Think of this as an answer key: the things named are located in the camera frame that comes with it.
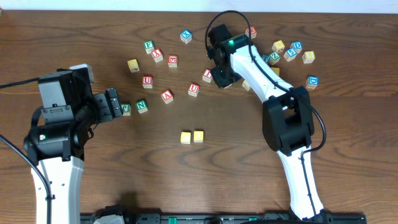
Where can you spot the blue D block upper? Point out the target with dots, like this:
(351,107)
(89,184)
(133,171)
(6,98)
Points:
(297,46)

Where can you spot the red A block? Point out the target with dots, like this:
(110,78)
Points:
(167,96)

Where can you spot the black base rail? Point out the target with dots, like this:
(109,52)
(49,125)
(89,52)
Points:
(156,218)

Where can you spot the yellow S block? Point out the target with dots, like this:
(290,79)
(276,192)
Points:
(246,86)

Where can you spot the red I block centre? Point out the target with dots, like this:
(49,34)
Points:
(207,76)

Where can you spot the green N block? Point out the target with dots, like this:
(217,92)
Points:
(141,106)

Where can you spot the red U block left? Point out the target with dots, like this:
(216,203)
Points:
(147,82)

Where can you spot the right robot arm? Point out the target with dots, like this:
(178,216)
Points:
(287,115)

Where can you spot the yellow hammer block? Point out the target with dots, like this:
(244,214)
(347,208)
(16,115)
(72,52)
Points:
(276,70)

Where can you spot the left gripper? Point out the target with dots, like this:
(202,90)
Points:
(112,102)

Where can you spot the green Z block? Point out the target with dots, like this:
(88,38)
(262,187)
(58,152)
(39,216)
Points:
(274,58)

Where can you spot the yellow O block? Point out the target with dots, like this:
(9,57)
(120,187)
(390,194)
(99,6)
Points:
(198,136)

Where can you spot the yellow block far left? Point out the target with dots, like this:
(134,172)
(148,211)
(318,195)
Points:
(133,65)

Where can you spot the green J block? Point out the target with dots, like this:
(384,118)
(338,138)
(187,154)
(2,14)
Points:
(126,108)

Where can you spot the red U block centre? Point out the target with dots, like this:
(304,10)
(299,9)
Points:
(193,89)

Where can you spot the yellow 8 block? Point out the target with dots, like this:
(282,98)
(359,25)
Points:
(308,57)

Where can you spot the yellow C block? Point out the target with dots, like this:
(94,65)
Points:
(185,137)

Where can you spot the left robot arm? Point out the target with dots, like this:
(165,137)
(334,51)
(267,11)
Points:
(59,130)

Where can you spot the yellow block upper right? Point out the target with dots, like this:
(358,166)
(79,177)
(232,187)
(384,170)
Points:
(278,46)

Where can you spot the green F block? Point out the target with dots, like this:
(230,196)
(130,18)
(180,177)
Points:
(149,46)

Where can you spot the red block top right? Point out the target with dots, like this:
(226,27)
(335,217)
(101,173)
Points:
(252,32)

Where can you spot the blue X block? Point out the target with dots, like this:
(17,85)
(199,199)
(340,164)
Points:
(186,36)

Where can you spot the blue d block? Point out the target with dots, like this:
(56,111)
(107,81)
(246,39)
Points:
(297,46)
(312,82)

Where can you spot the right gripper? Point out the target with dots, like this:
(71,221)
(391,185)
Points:
(222,79)

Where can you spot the red u block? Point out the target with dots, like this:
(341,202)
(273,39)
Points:
(193,89)
(147,82)

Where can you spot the blue T block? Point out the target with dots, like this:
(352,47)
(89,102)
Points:
(266,58)

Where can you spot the blue D block right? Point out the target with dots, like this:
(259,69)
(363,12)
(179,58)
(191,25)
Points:
(312,82)

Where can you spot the blue 5 block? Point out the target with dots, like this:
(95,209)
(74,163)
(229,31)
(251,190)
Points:
(290,54)

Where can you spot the red E block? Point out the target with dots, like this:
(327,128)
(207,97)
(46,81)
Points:
(173,61)

